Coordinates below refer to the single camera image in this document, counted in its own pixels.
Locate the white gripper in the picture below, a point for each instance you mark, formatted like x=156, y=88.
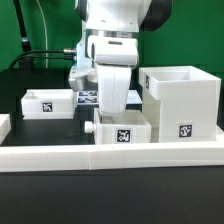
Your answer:
x=114, y=59

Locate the white front drawer box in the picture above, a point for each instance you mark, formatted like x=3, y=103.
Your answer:
x=131, y=127

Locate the white drawer box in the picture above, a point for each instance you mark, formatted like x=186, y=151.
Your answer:
x=131, y=127
x=48, y=104

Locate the white drawer cabinet housing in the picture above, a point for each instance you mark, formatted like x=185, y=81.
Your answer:
x=180, y=102

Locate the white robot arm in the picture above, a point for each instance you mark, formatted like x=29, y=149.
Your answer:
x=120, y=19

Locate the white rear drawer box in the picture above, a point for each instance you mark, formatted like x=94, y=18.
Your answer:
x=48, y=104

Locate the fiducial marker sheet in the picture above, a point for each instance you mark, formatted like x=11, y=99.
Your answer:
x=91, y=97

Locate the black pole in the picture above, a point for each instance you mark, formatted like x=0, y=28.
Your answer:
x=26, y=46

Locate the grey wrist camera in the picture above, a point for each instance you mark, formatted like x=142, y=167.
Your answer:
x=77, y=75

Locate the white fence wall frame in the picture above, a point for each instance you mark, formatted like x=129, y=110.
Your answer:
x=100, y=157

